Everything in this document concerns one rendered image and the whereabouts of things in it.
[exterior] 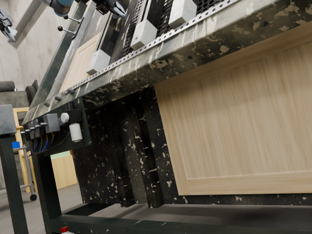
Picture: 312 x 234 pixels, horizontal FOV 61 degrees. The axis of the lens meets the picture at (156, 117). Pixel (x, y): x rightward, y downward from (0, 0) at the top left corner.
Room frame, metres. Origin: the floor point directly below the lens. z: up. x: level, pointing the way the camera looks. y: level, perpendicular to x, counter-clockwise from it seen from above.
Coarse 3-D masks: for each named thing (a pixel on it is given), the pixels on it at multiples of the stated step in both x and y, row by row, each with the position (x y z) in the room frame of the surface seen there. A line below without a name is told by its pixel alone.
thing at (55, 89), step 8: (88, 8) 1.93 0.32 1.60; (88, 16) 1.92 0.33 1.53; (80, 32) 1.85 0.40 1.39; (72, 40) 1.83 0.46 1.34; (80, 40) 1.84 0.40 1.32; (72, 48) 1.78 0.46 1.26; (72, 56) 1.77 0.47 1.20; (64, 64) 1.71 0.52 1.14; (64, 72) 1.70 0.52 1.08; (56, 80) 1.67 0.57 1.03; (56, 88) 1.64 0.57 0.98; (48, 96) 1.64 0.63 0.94
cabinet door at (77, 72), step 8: (96, 40) 1.55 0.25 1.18; (80, 48) 1.69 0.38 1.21; (88, 48) 1.59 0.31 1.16; (80, 56) 1.63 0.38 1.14; (88, 56) 1.53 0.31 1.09; (72, 64) 1.66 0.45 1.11; (80, 64) 1.56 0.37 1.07; (88, 64) 1.46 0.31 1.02; (72, 72) 1.60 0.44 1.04; (80, 72) 1.50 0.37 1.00; (64, 80) 1.63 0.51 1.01; (72, 80) 1.53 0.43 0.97; (80, 80) 1.43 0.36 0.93; (64, 88) 1.57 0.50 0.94
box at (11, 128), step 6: (0, 108) 1.55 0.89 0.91; (6, 108) 1.58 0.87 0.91; (12, 108) 1.60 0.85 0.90; (0, 114) 1.55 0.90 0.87; (6, 114) 1.58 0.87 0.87; (12, 114) 1.60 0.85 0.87; (0, 120) 1.55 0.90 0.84; (6, 120) 1.57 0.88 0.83; (12, 120) 1.59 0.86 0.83; (0, 126) 1.54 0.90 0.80; (6, 126) 1.57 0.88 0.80; (12, 126) 1.59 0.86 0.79; (0, 132) 1.54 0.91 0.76; (6, 132) 1.56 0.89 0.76; (12, 132) 1.58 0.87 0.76
